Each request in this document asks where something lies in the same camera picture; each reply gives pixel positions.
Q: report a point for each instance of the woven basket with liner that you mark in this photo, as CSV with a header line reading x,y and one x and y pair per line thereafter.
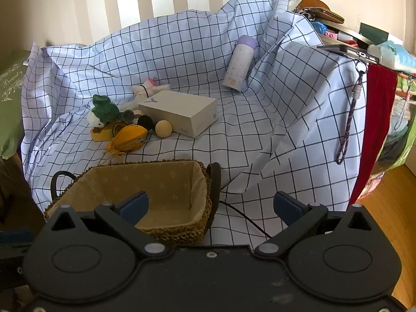
x,y
173,201

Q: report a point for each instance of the green pillow with lettering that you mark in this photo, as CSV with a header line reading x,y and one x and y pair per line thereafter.
x,y
13,70

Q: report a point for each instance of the white rectangular box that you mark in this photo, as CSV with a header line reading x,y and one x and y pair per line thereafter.
x,y
188,114

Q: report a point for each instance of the blue checkered bed sheet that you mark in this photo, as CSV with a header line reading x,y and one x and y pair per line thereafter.
x,y
286,118

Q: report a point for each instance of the green white plush toy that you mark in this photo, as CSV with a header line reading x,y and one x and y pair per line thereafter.
x,y
103,111

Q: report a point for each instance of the yellow cardboard box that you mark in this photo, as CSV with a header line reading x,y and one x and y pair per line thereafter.
x,y
106,133

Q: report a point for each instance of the purple white thermos bottle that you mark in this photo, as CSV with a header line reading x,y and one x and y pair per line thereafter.
x,y
240,62

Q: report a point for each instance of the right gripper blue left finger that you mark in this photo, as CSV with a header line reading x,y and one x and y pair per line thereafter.
x,y
119,220

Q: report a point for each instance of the red cloth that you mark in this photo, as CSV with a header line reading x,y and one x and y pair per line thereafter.
x,y
381,86

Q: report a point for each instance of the grey laptop on pile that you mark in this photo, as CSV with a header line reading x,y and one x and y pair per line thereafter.
x,y
340,40

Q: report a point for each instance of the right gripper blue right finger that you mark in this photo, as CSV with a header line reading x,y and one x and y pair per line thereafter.
x,y
300,219

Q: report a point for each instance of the white pink plush toy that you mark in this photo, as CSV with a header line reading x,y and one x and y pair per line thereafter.
x,y
142,92

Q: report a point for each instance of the black round object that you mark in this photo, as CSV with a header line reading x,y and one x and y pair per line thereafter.
x,y
146,122

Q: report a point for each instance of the orange fabric pouch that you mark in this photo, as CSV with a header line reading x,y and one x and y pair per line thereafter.
x,y
129,138

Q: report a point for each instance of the teal white plastic bag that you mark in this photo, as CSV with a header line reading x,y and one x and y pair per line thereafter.
x,y
393,56

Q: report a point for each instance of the brown leather wallet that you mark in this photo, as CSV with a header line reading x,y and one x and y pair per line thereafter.
x,y
315,9

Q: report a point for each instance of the cream wooden ball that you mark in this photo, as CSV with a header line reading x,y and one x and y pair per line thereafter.
x,y
163,129

